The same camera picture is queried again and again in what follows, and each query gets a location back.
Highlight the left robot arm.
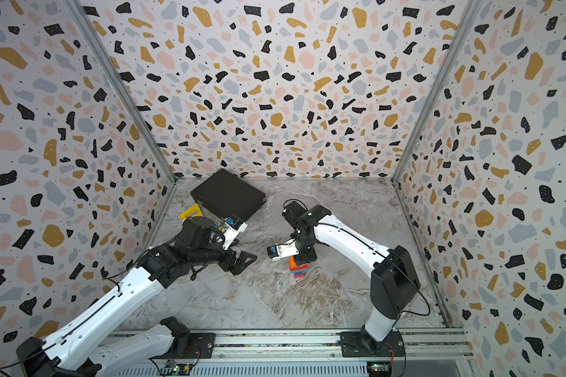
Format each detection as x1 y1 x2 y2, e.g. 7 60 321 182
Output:
17 216 256 376

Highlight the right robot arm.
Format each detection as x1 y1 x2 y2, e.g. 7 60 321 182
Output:
267 199 421 354

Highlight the yellow triangle piece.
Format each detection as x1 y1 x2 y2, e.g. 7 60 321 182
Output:
179 204 204 220

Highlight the black flat case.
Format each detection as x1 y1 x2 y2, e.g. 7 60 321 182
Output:
190 169 267 221

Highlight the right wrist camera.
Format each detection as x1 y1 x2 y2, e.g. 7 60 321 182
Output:
267 240 299 261

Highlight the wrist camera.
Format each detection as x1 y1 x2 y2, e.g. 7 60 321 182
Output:
220 215 247 250
267 240 299 261

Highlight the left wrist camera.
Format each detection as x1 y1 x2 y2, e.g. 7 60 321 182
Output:
220 215 247 250

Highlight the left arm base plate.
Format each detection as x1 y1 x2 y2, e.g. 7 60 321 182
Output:
169 332 216 360

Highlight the aluminium rail frame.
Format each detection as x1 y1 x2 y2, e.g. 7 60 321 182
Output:
112 328 479 376

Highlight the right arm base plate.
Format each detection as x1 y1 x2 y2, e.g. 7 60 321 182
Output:
339 329 406 358

